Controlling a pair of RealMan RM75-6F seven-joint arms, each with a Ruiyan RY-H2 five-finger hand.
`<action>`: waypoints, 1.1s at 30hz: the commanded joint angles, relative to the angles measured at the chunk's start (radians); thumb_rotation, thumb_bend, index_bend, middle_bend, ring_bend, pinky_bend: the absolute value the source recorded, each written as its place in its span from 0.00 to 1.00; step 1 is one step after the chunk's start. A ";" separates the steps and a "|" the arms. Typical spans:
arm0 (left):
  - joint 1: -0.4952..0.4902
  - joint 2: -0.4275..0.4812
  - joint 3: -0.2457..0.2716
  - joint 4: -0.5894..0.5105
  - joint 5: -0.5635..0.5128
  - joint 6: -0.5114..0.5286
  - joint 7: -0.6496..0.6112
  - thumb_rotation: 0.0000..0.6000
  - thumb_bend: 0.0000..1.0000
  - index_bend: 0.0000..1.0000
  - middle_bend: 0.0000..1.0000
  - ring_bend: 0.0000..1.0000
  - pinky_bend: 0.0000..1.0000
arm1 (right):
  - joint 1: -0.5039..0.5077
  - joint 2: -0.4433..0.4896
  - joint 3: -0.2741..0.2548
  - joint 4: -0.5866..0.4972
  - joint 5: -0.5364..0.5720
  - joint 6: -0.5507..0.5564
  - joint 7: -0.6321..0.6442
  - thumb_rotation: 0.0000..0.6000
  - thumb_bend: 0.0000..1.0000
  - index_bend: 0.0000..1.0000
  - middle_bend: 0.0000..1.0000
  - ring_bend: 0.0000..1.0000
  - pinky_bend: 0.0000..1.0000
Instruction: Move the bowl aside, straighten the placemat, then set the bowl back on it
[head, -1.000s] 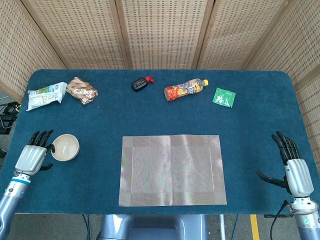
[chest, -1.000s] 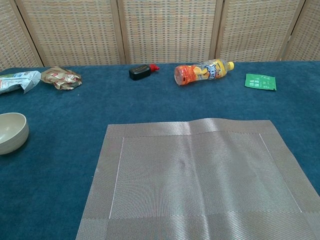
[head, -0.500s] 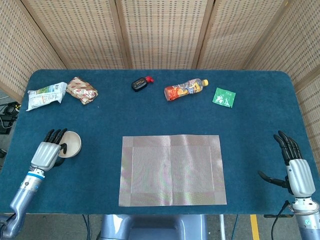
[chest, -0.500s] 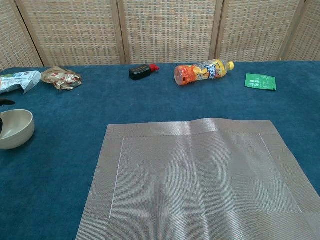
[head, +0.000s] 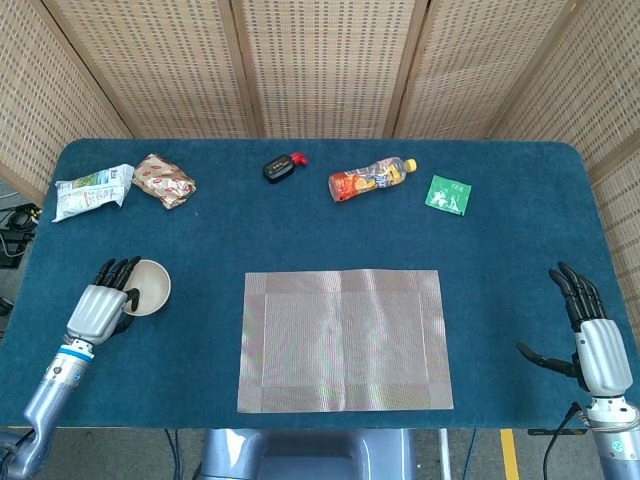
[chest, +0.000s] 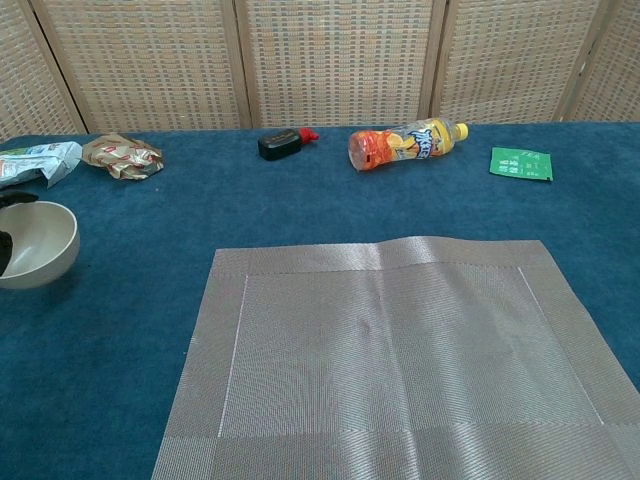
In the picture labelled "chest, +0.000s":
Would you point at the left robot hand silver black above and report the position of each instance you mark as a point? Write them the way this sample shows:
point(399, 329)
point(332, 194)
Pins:
point(15, 198)

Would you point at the white bowl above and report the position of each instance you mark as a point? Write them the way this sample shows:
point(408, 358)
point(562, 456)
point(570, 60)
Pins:
point(45, 245)

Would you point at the brown woven placemat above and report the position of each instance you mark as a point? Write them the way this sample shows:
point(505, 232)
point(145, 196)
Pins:
point(400, 360)

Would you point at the white snack bag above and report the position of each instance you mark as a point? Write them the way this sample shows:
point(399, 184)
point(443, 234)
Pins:
point(30, 162)

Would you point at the gold red snack wrapper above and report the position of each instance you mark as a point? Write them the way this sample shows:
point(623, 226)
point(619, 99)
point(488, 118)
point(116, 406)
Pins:
point(120, 156)

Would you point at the black bottle red cap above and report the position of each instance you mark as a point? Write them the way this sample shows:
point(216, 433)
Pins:
point(277, 144)

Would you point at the woven bamboo folding screen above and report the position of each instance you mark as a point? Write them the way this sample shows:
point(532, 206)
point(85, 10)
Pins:
point(340, 60)

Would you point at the orange drink bottle yellow cap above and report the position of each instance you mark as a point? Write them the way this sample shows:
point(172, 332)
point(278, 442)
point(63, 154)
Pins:
point(400, 145)

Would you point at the green tea sachet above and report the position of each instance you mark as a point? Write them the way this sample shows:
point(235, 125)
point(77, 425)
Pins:
point(520, 164)

